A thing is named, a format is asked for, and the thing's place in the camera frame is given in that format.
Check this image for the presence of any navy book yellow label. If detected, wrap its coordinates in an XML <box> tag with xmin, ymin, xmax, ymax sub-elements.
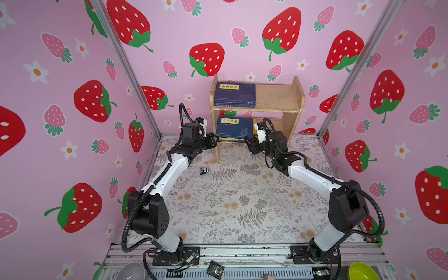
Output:
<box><xmin>213</xmin><ymin>101</ymin><xmax>256</xmax><ymax>108</ymax></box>

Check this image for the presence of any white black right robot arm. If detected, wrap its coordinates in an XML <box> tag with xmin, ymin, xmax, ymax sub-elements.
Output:
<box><xmin>245</xmin><ymin>131</ymin><xmax>369</xmax><ymax>263</ymax></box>

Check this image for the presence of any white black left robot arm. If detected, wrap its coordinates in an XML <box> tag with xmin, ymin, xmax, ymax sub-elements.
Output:
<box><xmin>121</xmin><ymin>118</ymin><xmax>218</xmax><ymax>254</ymax></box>

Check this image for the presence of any Kuromi toy figurine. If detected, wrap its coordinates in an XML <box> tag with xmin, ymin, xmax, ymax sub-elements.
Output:
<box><xmin>199</xmin><ymin>168</ymin><xmax>210</xmax><ymax>175</ymax></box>

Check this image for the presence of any wooden two-tier shelf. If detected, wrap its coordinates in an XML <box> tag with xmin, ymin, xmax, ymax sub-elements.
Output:
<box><xmin>210</xmin><ymin>75</ymin><xmax>306</xmax><ymax>145</ymax></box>

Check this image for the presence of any small black electronic module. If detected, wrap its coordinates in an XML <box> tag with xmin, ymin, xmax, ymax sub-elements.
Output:
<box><xmin>206</xmin><ymin>261</ymin><xmax>225</xmax><ymax>280</ymax></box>

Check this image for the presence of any grey bowl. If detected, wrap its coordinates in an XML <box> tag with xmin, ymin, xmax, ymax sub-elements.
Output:
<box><xmin>115</xmin><ymin>262</ymin><xmax>147</xmax><ymax>280</ymax></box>

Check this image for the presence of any lime green bowl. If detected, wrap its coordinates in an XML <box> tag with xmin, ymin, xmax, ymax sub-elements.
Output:
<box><xmin>348</xmin><ymin>262</ymin><xmax>380</xmax><ymax>280</ymax></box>

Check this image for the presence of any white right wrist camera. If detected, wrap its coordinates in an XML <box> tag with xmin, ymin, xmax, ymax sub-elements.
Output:
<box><xmin>254</xmin><ymin>121</ymin><xmax>269</xmax><ymax>144</ymax></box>

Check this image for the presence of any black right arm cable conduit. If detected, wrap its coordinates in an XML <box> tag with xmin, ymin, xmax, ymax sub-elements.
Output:
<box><xmin>262</xmin><ymin>117</ymin><xmax>386</xmax><ymax>239</ymax></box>

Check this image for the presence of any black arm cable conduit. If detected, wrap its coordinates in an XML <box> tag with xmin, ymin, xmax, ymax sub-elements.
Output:
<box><xmin>120</xmin><ymin>102</ymin><xmax>197</xmax><ymax>253</ymax></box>
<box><xmin>262</xmin><ymin>117</ymin><xmax>386</xmax><ymax>239</ymax></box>

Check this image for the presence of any left aluminium corner post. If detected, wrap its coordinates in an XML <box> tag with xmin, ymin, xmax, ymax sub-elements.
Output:
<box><xmin>92</xmin><ymin>1</ymin><xmax>161</xmax><ymax>139</ymax></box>

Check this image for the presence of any aluminium corner post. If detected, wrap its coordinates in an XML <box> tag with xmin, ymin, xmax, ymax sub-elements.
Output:
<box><xmin>92</xmin><ymin>1</ymin><xmax>161</xmax><ymax>139</ymax></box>
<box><xmin>317</xmin><ymin>0</ymin><xmax>403</xmax><ymax>141</ymax></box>

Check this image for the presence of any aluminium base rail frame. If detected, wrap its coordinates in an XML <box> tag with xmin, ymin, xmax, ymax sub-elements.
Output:
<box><xmin>99</xmin><ymin>243</ymin><xmax>398</xmax><ymax>280</ymax></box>

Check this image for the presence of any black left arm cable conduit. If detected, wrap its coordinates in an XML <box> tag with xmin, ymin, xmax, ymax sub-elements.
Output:
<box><xmin>120</xmin><ymin>102</ymin><xmax>197</xmax><ymax>253</ymax></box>

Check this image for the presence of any right aluminium corner post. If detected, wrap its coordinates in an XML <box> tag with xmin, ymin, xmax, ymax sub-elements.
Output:
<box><xmin>317</xmin><ymin>0</ymin><xmax>403</xmax><ymax>141</ymax></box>

